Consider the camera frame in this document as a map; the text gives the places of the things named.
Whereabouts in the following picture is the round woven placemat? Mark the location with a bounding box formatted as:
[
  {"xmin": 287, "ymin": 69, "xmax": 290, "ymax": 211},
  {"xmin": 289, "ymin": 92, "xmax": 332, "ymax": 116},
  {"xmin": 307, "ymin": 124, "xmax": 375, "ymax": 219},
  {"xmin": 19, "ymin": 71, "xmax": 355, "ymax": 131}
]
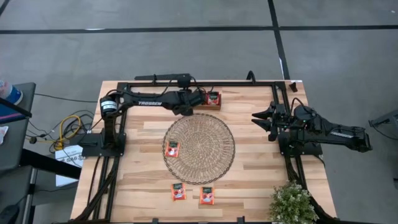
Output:
[{"xmin": 162, "ymin": 113, "xmax": 236, "ymax": 185}]

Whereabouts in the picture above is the blue and white bottle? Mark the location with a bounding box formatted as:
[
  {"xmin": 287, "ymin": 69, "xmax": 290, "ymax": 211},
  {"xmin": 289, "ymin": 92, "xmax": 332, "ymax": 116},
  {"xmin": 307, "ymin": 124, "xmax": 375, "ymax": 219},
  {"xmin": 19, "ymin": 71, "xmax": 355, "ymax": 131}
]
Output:
[{"xmin": 0, "ymin": 80, "xmax": 24, "ymax": 106}]

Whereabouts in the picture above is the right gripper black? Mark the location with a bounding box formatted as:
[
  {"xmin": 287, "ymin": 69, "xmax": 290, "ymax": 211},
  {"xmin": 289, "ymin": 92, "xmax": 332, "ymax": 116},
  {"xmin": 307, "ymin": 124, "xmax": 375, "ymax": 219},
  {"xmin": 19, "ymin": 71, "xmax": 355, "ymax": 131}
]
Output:
[{"xmin": 251, "ymin": 100, "xmax": 295, "ymax": 142}]

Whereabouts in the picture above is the black metal table frame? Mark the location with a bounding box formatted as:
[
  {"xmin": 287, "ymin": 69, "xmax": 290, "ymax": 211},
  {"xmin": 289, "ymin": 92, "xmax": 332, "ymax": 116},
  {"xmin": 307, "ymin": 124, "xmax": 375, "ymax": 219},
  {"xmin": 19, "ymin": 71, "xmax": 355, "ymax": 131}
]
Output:
[{"xmin": 73, "ymin": 81, "xmax": 341, "ymax": 224}]

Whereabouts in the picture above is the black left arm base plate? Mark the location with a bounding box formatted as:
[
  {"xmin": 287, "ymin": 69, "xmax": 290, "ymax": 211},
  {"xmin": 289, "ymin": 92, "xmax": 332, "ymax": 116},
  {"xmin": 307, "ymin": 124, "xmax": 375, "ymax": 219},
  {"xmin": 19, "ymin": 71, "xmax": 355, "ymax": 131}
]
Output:
[{"xmin": 77, "ymin": 132, "xmax": 127, "ymax": 157}]

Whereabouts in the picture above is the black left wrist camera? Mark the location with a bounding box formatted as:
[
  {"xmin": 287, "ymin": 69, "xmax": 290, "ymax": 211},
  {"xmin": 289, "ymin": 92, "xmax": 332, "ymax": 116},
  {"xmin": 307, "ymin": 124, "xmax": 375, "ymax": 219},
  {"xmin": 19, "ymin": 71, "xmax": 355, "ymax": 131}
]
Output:
[{"xmin": 177, "ymin": 73, "xmax": 192, "ymax": 89}]

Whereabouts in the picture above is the black bar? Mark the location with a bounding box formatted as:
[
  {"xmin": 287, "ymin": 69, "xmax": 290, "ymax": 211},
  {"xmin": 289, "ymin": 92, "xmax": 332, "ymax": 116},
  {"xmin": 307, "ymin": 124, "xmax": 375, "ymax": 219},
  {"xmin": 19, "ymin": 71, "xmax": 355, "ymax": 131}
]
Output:
[{"xmin": 0, "ymin": 98, "xmax": 33, "ymax": 118}]

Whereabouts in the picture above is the grey chair base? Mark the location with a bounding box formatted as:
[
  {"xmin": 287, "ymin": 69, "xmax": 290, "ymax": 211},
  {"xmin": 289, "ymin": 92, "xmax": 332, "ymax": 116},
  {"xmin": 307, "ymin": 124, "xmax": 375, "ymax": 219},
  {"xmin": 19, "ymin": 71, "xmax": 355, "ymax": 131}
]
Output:
[{"xmin": 368, "ymin": 108, "xmax": 398, "ymax": 138}]

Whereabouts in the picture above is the black floor cable tangle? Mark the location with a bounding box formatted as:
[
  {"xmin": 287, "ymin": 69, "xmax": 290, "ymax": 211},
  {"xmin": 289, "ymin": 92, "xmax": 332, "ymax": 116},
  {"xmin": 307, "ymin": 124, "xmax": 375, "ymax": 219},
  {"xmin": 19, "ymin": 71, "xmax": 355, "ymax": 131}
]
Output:
[{"xmin": 26, "ymin": 108, "xmax": 96, "ymax": 153}]

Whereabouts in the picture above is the small green potted plant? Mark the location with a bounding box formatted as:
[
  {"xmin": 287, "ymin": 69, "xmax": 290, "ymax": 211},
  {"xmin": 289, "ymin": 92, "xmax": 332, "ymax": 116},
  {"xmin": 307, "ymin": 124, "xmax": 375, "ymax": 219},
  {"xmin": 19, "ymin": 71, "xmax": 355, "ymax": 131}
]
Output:
[{"xmin": 269, "ymin": 180, "xmax": 320, "ymax": 224}]

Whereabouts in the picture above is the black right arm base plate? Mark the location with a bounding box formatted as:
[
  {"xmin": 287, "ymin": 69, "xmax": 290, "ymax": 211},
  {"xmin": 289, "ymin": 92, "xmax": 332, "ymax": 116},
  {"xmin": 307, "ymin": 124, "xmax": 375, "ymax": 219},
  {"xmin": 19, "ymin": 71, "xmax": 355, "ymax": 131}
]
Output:
[{"xmin": 278, "ymin": 133, "xmax": 323, "ymax": 157}]

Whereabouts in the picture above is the black computer mouse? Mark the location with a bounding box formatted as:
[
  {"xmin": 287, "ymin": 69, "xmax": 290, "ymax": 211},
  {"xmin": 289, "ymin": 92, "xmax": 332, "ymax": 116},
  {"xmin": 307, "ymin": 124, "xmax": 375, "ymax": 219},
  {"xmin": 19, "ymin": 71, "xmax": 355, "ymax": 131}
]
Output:
[{"xmin": 0, "ymin": 204, "xmax": 20, "ymax": 224}]

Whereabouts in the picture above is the white paper sheet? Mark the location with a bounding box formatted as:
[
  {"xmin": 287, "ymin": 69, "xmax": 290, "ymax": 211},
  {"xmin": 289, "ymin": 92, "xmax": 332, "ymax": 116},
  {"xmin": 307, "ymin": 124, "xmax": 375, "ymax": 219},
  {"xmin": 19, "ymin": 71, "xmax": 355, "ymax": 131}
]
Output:
[{"xmin": 55, "ymin": 148, "xmax": 84, "ymax": 187}]

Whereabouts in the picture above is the black power strip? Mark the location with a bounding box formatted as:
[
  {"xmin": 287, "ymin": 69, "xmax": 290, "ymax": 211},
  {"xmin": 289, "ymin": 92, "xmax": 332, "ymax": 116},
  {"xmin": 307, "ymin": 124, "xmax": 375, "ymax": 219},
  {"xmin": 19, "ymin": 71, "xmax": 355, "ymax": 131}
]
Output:
[{"xmin": 134, "ymin": 73, "xmax": 192, "ymax": 82}]

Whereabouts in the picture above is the wooden compartment tea box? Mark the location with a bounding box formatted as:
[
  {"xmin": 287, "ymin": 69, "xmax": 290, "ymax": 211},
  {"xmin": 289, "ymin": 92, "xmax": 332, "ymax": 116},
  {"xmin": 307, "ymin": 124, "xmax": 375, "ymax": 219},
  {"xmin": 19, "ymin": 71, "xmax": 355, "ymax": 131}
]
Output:
[{"xmin": 194, "ymin": 91, "xmax": 223, "ymax": 111}]

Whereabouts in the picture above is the blue folder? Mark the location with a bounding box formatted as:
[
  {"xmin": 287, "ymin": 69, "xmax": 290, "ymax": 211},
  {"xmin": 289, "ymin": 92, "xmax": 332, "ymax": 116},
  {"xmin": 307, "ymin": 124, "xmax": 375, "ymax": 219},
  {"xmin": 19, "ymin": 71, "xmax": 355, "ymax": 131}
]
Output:
[{"xmin": 0, "ymin": 104, "xmax": 27, "ymax": 124}]

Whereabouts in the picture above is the grey desk panel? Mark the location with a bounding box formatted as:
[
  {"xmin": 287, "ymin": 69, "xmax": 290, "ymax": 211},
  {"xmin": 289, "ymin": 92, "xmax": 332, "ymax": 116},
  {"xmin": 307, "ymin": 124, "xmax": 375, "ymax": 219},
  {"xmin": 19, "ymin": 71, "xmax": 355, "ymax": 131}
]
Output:
[{"xmin": 0, "ymin": 164, "xmax": 35, "ymax": 224}]

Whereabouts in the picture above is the white paper scrap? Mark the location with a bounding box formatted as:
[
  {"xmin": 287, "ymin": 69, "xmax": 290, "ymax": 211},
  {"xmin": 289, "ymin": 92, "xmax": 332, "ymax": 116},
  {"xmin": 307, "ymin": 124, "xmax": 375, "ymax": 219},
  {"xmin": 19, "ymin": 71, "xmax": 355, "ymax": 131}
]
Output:
[{"xmin": 0, "ymin": 126, "xmax": 9, "ymax": 146}]

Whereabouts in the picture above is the grey side table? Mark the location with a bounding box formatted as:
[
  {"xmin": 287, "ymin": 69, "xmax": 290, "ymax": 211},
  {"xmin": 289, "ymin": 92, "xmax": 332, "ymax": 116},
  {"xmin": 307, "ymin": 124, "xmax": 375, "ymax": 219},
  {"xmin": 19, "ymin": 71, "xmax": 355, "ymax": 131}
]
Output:
[{"xmin": 0, "ymin": 82, "xmax": 37, "ymax": 170}]

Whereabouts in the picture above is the thin black floor cable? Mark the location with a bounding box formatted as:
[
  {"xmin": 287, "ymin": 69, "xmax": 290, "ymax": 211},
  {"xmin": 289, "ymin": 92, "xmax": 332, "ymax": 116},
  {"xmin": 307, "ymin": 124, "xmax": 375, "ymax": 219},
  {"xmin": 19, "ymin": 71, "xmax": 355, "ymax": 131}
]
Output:
[{"xmin": 34, "ymin": 92, "xmax": 98, "ymax": 103}]

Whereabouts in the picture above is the orange tea packet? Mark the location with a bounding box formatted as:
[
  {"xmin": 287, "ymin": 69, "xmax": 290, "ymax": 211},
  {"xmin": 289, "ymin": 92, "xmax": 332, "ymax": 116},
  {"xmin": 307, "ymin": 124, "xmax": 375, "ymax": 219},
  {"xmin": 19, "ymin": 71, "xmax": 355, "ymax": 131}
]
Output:
[
  {"xmin": 164, "ymin": 141, "xmax": 180, "ymax": 159},
  {"xmin": 199, "ymin": 186, "xmax": 215, "ymax": 205},
  {"xmin": 206, "ymin": 91, "xmax": 221, "ymax": 106},
  {"xmin": 170, "ymin": 182, "xmax": 187, "ymax": 202}
]

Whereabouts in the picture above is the yellow cable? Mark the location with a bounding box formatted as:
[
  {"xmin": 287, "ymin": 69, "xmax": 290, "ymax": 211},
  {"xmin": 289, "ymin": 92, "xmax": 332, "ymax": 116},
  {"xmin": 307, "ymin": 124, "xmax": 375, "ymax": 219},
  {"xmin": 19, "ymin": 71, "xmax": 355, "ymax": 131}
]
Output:
[{"xmin": 51, "ymin": 114, "xmax": 82, "ymax": 151}]

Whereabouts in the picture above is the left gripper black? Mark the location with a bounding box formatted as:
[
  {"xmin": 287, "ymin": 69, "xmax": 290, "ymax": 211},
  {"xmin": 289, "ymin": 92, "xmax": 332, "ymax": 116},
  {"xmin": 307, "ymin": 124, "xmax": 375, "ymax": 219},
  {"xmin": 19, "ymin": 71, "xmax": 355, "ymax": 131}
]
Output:
[{"xmin": 169, "ymin": 88, "xmax": 206, "ymax": 117}]

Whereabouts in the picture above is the black desk beam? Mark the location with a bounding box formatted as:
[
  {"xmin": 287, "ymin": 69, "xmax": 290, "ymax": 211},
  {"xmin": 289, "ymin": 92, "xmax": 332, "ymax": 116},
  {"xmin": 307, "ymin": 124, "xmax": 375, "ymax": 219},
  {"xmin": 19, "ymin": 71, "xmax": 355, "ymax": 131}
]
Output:
[{"xmin": 19, "ymin": 148, "xmax": 82, "ymax": 180}]

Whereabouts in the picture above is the black cable bundle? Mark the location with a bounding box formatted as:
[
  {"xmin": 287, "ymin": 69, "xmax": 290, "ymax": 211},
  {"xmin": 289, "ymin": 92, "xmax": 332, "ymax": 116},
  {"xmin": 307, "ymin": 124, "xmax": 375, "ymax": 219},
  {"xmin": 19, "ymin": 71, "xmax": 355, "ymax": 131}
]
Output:
[
  {"xmin": 74, "ymin": 155, "xmax": 121, "ymax": 222},
  {"xmin": 284, "ymin": 155, "xmax": 307, "ymax": 187}
]

